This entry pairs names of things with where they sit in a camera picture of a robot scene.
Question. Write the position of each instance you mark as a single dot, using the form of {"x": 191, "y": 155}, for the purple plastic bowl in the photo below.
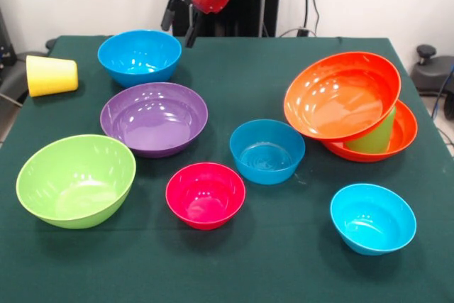
{"x": 154, "y": 118}

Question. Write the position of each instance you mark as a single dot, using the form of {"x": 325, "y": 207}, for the dark green tablecloth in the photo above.
{"x": 213, "y": 267}

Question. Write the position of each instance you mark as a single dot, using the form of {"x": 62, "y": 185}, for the orange plastic bowl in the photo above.
{"x": 404, "y": 136}
{"x": 340, "y": 97}

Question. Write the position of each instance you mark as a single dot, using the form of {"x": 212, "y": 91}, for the small dark blue bowl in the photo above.
{"x": 267, "y": 152}

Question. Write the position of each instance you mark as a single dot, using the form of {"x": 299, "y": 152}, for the black equipment base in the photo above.
{"x": 429, "y": 76}
{"x": 21, "y": 69}

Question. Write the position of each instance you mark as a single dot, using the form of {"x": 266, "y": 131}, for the small cyan plastic bowl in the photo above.
{"x": 372, "y": 218}

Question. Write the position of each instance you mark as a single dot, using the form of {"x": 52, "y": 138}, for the green plastic cup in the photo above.
{"x": 379, "y": 136}

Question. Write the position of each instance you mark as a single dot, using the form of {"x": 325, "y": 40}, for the yellow plastic cup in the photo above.
{"x": 53, "y": 76}

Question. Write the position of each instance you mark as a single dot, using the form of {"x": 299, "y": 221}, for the large blue plastic bowl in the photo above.
{"x": 138, "y": 58}

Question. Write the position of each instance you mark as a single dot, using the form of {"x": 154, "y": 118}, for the pink plastic bowl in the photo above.
{"x": 206, "y": 195}

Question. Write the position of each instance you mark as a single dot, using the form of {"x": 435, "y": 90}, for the large green plastic bowl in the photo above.
{"x": 74, "y": 182}

